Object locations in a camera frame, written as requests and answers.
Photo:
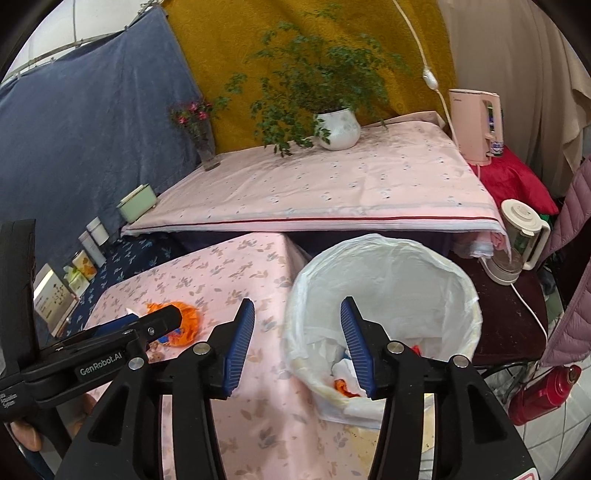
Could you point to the white canister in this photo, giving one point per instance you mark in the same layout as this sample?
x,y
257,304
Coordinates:
x,y
91,249
98,230

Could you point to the glass flower vase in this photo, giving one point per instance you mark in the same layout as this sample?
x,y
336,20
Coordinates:
x,y
207,154

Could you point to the purple puffer jacket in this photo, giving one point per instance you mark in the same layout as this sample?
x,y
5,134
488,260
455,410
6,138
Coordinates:
x,y
572,258

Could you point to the framed white card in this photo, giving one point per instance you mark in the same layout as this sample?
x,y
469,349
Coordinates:
x,y
53,300

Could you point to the white tissue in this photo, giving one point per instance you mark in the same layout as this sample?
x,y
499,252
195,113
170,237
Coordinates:
x,y
344,369

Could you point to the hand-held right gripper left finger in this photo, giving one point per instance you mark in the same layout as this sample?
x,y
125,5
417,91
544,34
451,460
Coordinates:
x,y
238,350

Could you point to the navy floral cloth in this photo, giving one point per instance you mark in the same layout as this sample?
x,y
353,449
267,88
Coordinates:
x,y
134,254

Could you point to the folded pink white cloth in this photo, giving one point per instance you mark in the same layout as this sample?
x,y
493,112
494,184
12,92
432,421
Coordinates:
x,y
480,247

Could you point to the blue hanging cloth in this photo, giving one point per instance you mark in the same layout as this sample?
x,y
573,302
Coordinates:
x,y
92,138

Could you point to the yellow hanging blanket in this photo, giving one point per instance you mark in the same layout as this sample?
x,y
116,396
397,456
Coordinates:
x,y
221,50

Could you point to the red thermos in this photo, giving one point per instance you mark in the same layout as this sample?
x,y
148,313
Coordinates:
x,y
545,392

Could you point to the pale green box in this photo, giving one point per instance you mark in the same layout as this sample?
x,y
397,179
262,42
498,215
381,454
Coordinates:
x,y
136,205

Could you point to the red cloth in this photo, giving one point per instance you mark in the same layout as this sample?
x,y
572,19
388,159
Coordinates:
x,y
512,180

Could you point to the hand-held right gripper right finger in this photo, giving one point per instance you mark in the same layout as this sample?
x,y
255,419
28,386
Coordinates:
x,y
358,350

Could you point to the large orange plastic bag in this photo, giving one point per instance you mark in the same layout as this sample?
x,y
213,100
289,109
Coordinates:
x,y
187,321

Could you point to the green print packet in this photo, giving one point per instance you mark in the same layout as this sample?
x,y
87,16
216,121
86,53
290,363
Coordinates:
x,y
74,279

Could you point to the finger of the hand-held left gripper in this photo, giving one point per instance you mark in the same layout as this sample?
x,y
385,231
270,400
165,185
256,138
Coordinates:
x,y
113,325
157,323

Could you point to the pink floral tablecloth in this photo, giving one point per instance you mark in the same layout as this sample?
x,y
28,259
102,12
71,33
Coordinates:
x,y
258,277

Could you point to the orange print packet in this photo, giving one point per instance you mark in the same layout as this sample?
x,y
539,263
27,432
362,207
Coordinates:
x,y
84,265

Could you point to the dark brown side table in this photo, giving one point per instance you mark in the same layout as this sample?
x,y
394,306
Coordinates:
x,y
503,323

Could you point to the potted green plant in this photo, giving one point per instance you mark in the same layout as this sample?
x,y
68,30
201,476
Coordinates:
x,y
337,129

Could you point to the pink dotted tablecloth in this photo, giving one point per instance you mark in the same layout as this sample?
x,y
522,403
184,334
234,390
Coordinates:
x,y
346,184

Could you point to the pale yellow board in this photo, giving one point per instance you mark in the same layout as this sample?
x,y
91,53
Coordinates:
x,y
358,443

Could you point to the white blue-print cup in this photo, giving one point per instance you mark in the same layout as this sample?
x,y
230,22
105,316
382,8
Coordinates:
x,y
497,148

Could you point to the person's left hand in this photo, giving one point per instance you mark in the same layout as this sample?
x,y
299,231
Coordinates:
x,y
27,436

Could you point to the beige curtain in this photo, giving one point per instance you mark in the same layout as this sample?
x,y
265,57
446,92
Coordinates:
x,y
521,60

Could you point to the pink water kettle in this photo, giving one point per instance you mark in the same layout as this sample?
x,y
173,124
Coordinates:
x,y
468,129

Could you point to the white glass electric kettle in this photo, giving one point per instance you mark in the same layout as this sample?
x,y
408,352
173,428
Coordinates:
x,y
512,244

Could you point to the white-lined trash bin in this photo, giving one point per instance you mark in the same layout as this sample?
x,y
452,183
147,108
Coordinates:
x,y
415,286

